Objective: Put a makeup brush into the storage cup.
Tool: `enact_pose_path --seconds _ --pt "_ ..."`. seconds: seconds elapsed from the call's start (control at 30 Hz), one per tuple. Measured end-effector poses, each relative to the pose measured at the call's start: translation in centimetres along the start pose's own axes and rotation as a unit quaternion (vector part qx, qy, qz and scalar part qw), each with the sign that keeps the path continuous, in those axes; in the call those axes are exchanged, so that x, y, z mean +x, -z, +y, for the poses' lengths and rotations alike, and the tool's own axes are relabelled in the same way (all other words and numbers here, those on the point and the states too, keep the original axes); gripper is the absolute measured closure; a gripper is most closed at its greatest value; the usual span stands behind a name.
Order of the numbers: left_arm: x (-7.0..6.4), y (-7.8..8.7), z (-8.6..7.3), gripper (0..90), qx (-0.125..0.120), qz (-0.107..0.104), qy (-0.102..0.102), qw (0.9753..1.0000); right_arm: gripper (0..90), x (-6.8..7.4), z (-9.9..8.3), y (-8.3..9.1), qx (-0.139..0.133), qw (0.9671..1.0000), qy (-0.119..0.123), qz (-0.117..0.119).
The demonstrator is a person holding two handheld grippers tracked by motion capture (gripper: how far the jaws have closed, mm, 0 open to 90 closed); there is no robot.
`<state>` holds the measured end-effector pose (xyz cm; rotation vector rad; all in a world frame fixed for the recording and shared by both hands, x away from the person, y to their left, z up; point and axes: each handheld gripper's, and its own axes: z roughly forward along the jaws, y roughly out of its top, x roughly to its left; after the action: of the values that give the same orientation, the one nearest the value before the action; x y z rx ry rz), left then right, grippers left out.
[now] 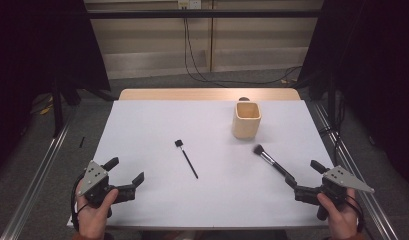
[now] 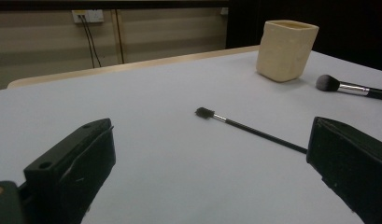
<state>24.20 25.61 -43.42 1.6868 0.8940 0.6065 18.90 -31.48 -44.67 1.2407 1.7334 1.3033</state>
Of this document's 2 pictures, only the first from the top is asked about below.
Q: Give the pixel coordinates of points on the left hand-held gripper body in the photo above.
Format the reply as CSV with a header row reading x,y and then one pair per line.
x,y
93,175

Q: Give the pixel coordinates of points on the black horizontal bar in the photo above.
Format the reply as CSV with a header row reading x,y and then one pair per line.
x,y
192,14

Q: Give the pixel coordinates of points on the white wall outlet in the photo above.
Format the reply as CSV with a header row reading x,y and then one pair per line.
x,y
189,4

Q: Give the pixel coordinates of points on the wooden table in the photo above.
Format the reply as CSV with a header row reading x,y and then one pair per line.
x,y
192,94

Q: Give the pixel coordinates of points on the large black makeup brush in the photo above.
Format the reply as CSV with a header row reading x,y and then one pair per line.
x,y
270,160

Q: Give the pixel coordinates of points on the dark round table grommet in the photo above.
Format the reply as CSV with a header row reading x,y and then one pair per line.
x,y
244,98

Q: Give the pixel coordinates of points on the black stand post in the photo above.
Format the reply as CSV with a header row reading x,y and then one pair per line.
x,y
57,110
331,103

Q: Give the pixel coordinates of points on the beige square cup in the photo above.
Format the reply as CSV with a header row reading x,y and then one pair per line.
x,y
245,128

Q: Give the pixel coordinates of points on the thin yellow wall strip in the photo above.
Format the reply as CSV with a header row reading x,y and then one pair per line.
x,y
211,36

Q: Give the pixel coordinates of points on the metal floor rail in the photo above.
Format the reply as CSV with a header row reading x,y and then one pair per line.
x,y
35,186
375,206

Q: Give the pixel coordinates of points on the person's left hand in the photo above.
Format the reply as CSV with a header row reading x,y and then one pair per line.
x,y
92,221

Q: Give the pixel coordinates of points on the black curtain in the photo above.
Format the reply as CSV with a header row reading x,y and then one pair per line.
x,y
375,66
32,50

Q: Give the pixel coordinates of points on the white table mat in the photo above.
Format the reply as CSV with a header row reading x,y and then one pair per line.
x,y
198,200

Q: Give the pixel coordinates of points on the thin black makeup brush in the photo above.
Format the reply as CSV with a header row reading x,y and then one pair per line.
x,y
188,161

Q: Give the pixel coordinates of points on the small black stick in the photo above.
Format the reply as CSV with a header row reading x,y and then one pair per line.
x,y
82,142

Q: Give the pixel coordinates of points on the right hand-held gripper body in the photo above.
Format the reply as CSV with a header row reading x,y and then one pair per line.
x,y
342,178

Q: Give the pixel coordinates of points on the person's right hand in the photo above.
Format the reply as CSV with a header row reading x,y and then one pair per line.
x,y
342,220

